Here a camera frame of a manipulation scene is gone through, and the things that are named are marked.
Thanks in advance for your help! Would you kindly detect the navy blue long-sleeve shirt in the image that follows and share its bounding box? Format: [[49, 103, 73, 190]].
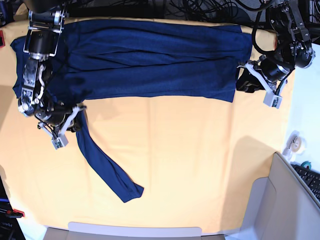
[[9, 19, 253, 204]]

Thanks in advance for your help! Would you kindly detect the green tape roll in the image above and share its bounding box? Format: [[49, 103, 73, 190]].
[[300, 161, 312, 170]]

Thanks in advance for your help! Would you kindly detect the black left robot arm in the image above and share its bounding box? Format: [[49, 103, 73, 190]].
[[236, 0, 316, 96]]

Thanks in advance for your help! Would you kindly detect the grey cardboard box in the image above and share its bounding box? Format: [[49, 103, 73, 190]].
[[238, 152, 320, 240], [44, 222, 225, 240]]

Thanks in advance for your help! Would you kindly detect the red clamp bottom left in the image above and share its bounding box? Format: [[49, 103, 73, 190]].
[[6, 209, 25, 219]]

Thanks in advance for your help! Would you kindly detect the red clamp top left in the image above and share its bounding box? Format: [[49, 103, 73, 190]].
[[0, 30, 6, 48]]

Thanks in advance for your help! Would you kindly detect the clear tape dispenser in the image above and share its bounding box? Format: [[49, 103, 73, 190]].
[[282, 130, 307, 162]]

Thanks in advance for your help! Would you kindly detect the black keyboard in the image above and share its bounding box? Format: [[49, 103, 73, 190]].
[[291, 164, 320, 202]]

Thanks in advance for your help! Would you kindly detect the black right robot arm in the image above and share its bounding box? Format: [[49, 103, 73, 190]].
[[18, 0, 84, 140]]

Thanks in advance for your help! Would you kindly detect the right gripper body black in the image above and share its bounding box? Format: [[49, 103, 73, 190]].
[[33, 103, 87, 138]]

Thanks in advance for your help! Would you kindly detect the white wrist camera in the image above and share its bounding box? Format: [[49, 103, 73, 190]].
[[51, 134, 69, 150], [263, 92, 283, 109]]

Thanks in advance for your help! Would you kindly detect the red clamp top right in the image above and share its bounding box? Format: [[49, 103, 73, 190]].
[[273, 33, 278, 50]]

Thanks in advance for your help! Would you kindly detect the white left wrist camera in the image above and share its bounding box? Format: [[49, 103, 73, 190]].
[[263, 92, 283, 109]]

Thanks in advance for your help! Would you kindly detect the red clamp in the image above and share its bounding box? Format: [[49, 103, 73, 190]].
[[0, 30, 6, 48], [273, 33, 278, 50], [6, 209, 25, 219]]

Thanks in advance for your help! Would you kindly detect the grey cardboard box right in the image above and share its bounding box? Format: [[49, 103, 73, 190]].
[[238, 152, 320, 240]]

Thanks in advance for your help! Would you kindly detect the grey cardboard box bottom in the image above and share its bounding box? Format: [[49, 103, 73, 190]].
[[44, 222, 225, 240]]

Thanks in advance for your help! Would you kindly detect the yellow table cloth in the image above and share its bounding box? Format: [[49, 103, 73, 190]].
[[0, 20, 295, 233]]

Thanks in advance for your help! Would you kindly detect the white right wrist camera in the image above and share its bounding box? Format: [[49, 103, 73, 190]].
[[51, 134, 69, 150]]

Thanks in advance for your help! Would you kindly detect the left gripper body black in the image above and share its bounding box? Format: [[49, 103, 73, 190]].
[[239, 56, 291, 96]]

